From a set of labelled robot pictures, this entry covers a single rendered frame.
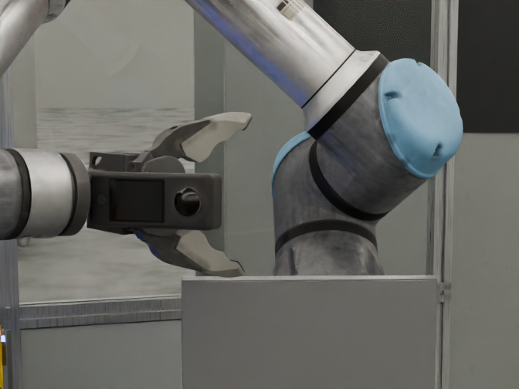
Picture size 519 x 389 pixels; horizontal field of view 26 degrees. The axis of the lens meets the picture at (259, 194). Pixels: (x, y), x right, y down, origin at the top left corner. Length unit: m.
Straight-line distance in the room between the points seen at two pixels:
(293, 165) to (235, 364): 0.26
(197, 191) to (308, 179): 0.35
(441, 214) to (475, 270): 1.60
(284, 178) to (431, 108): 0.20
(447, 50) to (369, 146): 1.10
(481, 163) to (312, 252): 2.63
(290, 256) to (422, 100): 0.22
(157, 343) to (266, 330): 1.03
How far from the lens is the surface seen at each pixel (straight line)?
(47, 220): 0.93
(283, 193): 1.28
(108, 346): 2.15
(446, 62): 2.25
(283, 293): 1.13
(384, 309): 1.15
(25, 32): 1.21
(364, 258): 1.21
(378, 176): 1.19
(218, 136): 1.03
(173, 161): 0.99
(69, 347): 2.14
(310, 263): 1.19
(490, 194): 3.82
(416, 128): 1.15
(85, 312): 2.13
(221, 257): 1.04
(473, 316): 3.90
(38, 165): 0.92
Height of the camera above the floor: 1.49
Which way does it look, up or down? 8 degrees down
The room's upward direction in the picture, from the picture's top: straight up
